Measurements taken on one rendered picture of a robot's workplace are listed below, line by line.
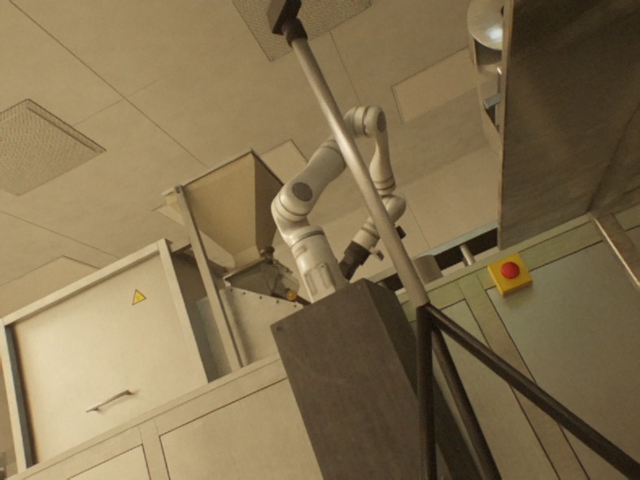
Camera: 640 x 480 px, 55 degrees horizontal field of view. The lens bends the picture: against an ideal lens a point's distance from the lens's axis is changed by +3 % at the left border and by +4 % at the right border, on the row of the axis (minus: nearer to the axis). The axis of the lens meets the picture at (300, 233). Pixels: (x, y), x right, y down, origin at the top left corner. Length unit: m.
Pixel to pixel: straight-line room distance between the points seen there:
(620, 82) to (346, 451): 0.86
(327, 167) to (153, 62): 2.00
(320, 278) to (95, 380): 0.97
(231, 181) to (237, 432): 0.83
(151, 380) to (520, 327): 1.11
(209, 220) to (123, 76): 1.54
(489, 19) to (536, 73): 1.63
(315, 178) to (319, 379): 0.51
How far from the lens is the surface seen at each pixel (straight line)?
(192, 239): 1.97
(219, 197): 2.04
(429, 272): 1.61
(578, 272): 1.54
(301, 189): 1.44
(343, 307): 1.25
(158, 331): 1.98
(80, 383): 2.11
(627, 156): 0.80
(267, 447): 1.60
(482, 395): 1.50
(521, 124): 0.61
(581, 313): 1.53
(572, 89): 0.60
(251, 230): 2.02
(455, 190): 5.92
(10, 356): 2.26
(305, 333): 1.28
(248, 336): 1.91
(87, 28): 3.16
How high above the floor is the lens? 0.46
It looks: 22 degrees up
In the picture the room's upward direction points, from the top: 22 degrees counter-clockwise
